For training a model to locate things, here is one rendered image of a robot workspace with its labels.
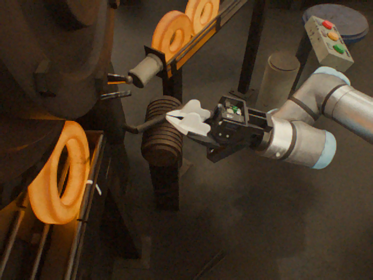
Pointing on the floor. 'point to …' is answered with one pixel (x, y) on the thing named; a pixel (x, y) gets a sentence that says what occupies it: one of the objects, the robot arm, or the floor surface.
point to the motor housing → (163, 154)
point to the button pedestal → (323, 51)
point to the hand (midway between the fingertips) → (171, 119)
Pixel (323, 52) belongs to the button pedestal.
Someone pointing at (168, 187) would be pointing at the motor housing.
